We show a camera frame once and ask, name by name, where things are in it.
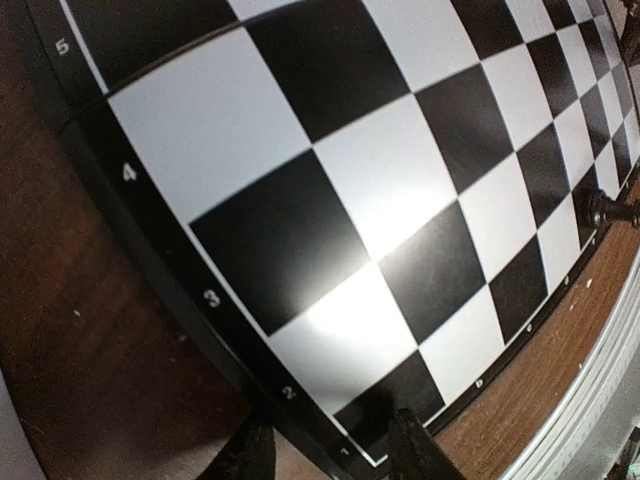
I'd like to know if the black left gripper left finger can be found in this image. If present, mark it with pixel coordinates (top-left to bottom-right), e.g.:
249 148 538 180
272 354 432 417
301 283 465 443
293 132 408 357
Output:
197 417 277 480

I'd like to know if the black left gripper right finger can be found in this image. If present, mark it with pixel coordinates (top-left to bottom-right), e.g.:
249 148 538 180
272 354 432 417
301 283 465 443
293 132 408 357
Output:
388 408 464 480

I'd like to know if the black white chess board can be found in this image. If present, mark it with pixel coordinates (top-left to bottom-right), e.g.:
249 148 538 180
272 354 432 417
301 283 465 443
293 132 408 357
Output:
18 1 639 479

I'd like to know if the black chess piece on board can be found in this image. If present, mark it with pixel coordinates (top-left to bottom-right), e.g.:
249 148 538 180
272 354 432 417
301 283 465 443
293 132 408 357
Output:
576 189 639 230

